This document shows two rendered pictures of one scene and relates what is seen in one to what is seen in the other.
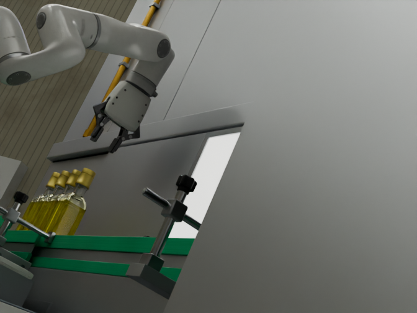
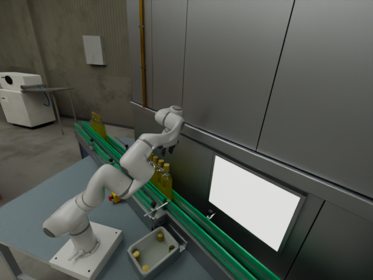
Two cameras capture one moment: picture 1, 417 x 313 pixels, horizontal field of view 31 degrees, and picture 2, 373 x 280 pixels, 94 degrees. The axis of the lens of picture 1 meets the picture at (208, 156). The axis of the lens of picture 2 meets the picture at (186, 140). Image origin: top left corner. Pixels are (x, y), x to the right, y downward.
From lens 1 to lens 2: 1.43 m
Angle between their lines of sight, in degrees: 47
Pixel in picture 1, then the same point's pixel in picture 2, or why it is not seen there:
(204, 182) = (221, 179)
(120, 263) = (212, 249)
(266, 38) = (230, 95)
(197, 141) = (209, 153)
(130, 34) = (167, 138)
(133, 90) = not seen: hidden behind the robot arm
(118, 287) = (219, 269)
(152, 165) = (188, 151)
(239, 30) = (208, 77)
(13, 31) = (116, 182)
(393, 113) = not seen: outside the picture
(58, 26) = (136, 173)
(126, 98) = not seen: hidden behind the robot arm
